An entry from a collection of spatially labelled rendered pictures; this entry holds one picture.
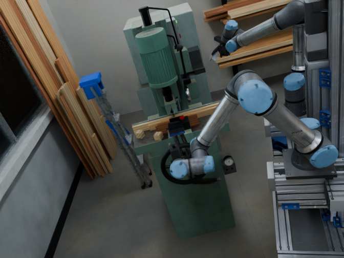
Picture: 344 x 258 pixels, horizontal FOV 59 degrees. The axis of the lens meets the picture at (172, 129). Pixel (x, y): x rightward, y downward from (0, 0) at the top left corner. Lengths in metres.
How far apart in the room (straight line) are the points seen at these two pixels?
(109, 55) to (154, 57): 2.53
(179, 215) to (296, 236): 0.77
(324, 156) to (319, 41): 0.54
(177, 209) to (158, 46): 1.13
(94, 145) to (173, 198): 1.37
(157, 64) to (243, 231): 1.37
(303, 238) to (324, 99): 0.87
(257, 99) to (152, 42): 0.77
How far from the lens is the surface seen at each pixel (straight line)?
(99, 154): 3.31
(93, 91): 2.52
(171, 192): 2.12
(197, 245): 2.40
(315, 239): 2.11
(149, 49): 1.73
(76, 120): 3.12
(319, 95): 1.68
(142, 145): 1.89
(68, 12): 4.22
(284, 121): 1.27
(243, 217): 2.50
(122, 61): 4.24
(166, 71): 1.77
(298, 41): 1.98
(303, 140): 1.35
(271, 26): 1.86
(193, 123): 1.91
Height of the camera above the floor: 1.87
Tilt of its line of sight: 30 degrees down
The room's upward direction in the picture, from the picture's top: 17 degrees counter-clockwise
